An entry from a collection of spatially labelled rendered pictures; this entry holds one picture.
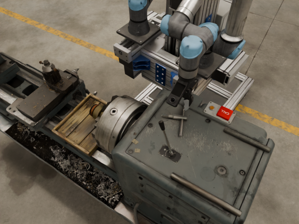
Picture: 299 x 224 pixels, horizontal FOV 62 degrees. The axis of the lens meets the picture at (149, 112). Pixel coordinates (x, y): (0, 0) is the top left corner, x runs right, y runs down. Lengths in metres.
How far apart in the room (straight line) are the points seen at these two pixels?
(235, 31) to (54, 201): 1.96
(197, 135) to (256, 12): 3.51
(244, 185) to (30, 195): 1.94
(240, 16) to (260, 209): 1.67
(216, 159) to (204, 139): 0.10
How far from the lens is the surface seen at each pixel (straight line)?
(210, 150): 1.08
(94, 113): 1.38
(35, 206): 2.49
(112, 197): 1.73
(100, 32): 3.83
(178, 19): 1.03
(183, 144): 1.08
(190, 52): 0.89
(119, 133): 1.18
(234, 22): 1.31
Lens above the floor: 2.19
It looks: 54 degrees down
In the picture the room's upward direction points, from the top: 1 degrees counter-clockwise
